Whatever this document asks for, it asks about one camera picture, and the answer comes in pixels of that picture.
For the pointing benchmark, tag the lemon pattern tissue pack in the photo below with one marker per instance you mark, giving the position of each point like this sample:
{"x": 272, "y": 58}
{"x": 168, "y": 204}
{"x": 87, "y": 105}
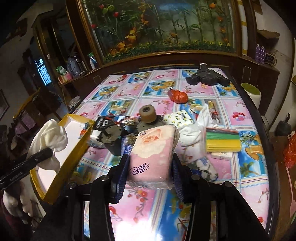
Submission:
{"x": 179, "y": 119}

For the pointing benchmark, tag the black plastic gadget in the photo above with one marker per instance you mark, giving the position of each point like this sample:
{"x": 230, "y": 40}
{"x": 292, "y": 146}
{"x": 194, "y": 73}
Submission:
{"x": 207, "y": 76}

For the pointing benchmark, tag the white cloth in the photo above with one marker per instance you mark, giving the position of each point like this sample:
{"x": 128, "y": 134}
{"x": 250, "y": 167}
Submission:
{"x": 52, "y": 136}

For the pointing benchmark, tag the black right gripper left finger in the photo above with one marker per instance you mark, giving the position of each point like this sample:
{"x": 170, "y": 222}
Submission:
{"x": 65, "y": 219}

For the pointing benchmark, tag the black motor with shaft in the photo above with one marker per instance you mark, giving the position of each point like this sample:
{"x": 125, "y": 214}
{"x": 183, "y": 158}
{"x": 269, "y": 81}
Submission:
{"x": 111, "y": 139}

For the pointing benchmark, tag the white plastic bag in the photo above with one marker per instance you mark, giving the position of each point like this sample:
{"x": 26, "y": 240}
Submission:
{"x": 196, "y": 129}

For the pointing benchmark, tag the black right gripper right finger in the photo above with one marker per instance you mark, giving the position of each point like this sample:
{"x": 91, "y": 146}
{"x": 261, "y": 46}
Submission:
{"x": 235, "y": 219}

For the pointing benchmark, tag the framed floral landscape painting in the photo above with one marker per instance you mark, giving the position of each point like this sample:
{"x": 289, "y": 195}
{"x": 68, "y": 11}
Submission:
{"x": 124, "y": 29}

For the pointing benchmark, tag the white green cup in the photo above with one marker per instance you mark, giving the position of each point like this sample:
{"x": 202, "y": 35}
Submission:
{"x": 253, "y": 92}

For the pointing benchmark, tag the yellow cardboard box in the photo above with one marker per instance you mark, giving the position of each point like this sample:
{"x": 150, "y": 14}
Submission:
{"x": 48, "y": 183}

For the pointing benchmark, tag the pink rose tissue pack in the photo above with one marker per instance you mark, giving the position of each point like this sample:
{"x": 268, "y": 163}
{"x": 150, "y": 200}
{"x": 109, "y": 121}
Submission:
{"x": 151, "y": 158}

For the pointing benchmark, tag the colourful patterned tablecloth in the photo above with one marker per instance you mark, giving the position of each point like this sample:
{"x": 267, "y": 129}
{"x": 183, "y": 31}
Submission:
{"x": 159, "y": 214}

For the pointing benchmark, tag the white gloved left hand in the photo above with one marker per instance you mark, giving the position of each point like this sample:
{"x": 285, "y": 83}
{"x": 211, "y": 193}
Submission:
{"x": 17, "y": 202}

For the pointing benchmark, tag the blue white plastic pack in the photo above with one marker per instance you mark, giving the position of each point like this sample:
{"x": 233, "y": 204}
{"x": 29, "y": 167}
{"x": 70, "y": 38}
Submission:
{"x": 127, "y": 143}

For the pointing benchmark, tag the yellow green sponge pack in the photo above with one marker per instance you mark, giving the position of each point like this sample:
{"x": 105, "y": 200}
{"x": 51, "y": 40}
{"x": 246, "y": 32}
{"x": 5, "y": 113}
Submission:
{"x": 222, "y": 140}

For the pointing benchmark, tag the purple bottles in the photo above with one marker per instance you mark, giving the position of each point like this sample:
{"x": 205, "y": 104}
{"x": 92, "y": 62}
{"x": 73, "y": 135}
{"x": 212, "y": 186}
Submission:
{"x": 260, "y": 54}

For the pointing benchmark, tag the red plastic bag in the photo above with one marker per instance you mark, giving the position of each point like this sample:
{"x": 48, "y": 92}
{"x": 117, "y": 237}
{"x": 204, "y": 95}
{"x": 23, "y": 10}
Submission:
{"x": 177, "y": 96}

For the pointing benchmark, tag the black motor with tan roller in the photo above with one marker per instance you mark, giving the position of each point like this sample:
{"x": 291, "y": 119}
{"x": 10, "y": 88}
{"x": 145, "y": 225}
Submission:
{"x": 148, "y": 119}

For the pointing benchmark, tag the black labelled packet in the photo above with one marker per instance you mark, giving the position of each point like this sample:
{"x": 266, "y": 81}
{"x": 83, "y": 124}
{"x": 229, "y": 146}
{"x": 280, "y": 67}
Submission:
{"x": 103, "y": 122}

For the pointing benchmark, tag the colourful snack packet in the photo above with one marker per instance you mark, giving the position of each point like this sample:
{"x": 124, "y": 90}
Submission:
{"x": 124, "y": 120}

